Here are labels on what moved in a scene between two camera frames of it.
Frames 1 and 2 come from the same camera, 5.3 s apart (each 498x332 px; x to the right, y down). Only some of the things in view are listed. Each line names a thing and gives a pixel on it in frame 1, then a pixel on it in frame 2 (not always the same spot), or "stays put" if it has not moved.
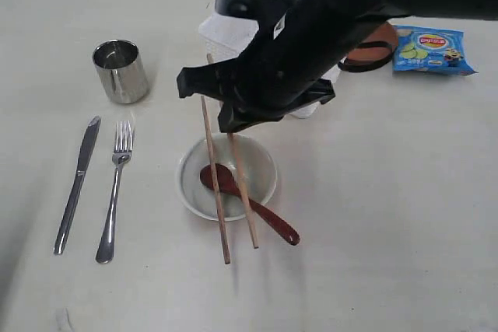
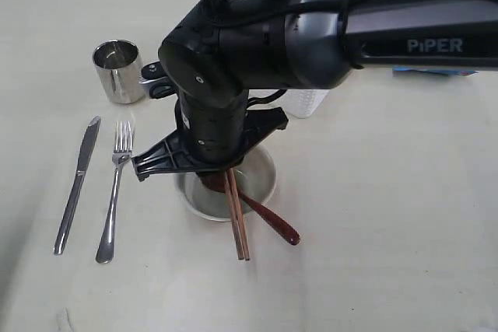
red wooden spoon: [227, 184] stays put
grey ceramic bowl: [258, 169] stays put
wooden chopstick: [204, 106] -> [234, 216]
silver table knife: [70, 197] stays put
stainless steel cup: [119, 66] stays put
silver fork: [121, 153] stays put
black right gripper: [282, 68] -> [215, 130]
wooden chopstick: [234, 151] -> [240, 215]
